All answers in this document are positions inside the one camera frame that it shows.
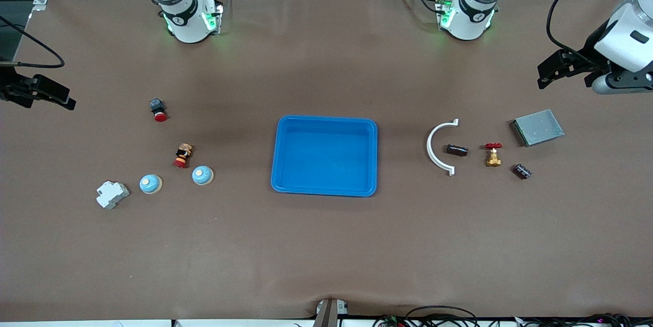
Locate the blue plastic tray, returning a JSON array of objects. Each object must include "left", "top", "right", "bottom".
[{"left": 270, "top": 115, "right": 378, "bottom": 197}]

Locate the white circuit breaker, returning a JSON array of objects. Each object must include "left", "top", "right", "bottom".
[{"left": 96, "top": 180, "right": 130, "bottom": 210}]

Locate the red button with black body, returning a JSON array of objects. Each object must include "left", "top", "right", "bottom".
[{"left": 149, "top": 98, "right": 168, "bottom": 122}]

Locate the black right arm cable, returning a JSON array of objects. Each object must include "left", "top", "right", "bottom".
[{"left": 0, "top": 15, "right": 66, "bottom": 69}]

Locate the brass valve with red handle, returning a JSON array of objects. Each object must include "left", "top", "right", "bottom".
[{"left": 485, "top": 143, "right": 503, "bottom": 167}]

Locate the tangled black cable bundle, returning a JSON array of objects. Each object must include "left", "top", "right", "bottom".
[{"left": 515, "top": 313, "right": 653, "bottom": 327}]

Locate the metal table edge bracket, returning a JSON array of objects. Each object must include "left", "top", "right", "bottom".
[{"left": 313, "top": 298, "right": 349, "bottom": 327}]

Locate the grey metal box module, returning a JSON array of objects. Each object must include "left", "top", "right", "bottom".
[{"left": 510, "top": 109, "right": 565, "bottom": 147}]

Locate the black looped cable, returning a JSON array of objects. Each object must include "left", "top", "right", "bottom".
[{"left": 406, "top": 305, "right": 480, "bottom": 327}]

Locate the white half-ring pipe clamp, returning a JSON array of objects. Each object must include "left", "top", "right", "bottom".
[{"left": 426, "top": 119, "right": 459, "bottom": 177}]

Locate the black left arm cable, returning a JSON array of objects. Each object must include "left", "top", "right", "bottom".
[{"left": 546, "top": 0, "right": 636, "bottom": 58}]

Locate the red button with yellow collar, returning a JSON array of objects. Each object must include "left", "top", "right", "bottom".
[{"left": 173, "top": 143, "right": 194, "bottom": 169}]

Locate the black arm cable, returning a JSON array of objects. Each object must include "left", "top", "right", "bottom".
[
  {"left": 0, "top": 15, "right": 66, "bottom": 69},
  {"left": 546, "top": 0, "right": 636, "bottom": 58}
]

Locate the light blue call bell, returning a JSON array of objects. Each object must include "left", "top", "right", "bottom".
[
  {"left": 192, "top": 165, "right": 214, "bottom": 187},
  {"left": 139, "top": 174, "right": 163, "bottom": 195}
]

